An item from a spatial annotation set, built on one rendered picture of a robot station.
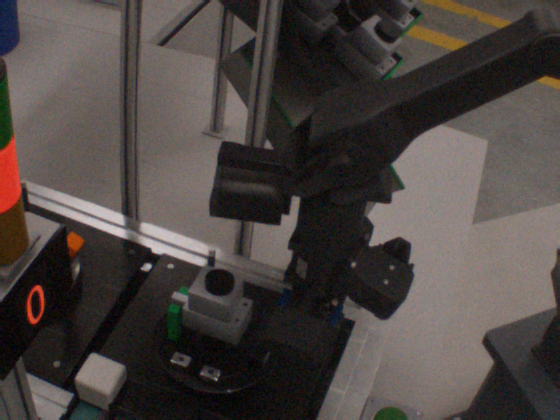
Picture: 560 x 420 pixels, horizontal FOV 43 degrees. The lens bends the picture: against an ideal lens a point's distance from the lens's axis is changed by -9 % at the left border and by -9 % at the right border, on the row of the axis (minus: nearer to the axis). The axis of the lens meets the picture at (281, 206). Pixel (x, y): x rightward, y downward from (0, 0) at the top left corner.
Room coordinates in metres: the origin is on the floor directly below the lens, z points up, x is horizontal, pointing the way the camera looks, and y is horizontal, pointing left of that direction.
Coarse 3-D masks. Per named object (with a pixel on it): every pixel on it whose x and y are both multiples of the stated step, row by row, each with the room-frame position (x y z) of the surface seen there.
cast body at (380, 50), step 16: (336, 32) 0.80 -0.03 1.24; (352, 32) 0.80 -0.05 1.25; (368, 32) 0.77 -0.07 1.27; (384, 32) 0.77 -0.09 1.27; (336, 48) 0.78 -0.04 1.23; (352, 48) 0.77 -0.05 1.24; (368, 48) 0.76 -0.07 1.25; (384, 48) 0.75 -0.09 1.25; (352, 64) 0.77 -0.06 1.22; (368, 64) 0.76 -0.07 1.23; (384, 64) 0.77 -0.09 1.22
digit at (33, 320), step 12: (36, 276) 0.37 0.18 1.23; (48, 276) 0.38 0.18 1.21; (24, 288) 0.35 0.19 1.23; (36, 288) 0.37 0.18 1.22; (48, 288) 0.38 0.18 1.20; (24, 300) 0.35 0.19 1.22; (36, 300) 0.36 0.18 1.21; (48, 300) 0.38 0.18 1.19; (24, 312) 0.34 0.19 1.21; (36, 312) 0.36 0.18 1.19; (48, 312) 0.38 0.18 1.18; (24, 324) 0.34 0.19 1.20; (36, 324) 0.36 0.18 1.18; (24, 336) 0.34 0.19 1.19
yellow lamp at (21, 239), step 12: (0, 216) 0.35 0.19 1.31; (12, 216) 0.36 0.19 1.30; (24, 216) 0.37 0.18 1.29; (0, 228) 0.35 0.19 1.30; (12, 228) 0.35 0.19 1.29; (24, 228) 0.37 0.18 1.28; (0, 240) 0.35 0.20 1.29; (12, 240) 0.35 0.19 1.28; (24, 240) 0.36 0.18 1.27; (0, 252) 0.34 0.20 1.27; (12, 252) 0.35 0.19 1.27; (0, 264) 0.34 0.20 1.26
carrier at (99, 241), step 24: (24, 192) 0.64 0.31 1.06; (48, 216) 0.70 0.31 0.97; (96, 240) 0.67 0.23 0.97; (120, 240) 0.67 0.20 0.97; (72, 264) 0.60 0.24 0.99; (96, 264) 0.63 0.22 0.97; (120, 264) 0.63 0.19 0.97; (72, 288) 0.56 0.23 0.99; (96, 288) 0.59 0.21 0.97; (120, 288) 0.59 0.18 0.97; (72, 312) 0.54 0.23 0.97; (96, 312) 0.55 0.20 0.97; (48, 336) 0.50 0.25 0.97; (72, 336) 0.51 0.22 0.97; (96, 336) 0.52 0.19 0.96; (24, 360) 0.46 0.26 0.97; (48, 360) 0.47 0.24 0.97; (72, 360) 0.47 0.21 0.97
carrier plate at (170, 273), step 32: (160, 256) 0.66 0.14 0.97; (160, 288) 0.61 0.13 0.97; (256, 288) 0.63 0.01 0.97; (128, 320) 0.55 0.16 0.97; (128, 352) 0.50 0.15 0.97; (128, 384) 0.46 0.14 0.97; (160, 384) 0.46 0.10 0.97; (288, 384) 0.49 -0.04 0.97; (128, 416) 0.42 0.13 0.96; (160, 416) 0.42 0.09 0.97; (192, 416) 0.43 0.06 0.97; (224, 416) 0.44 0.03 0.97; (256, 416) 0.44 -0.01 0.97; (288, 416) 0.45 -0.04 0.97
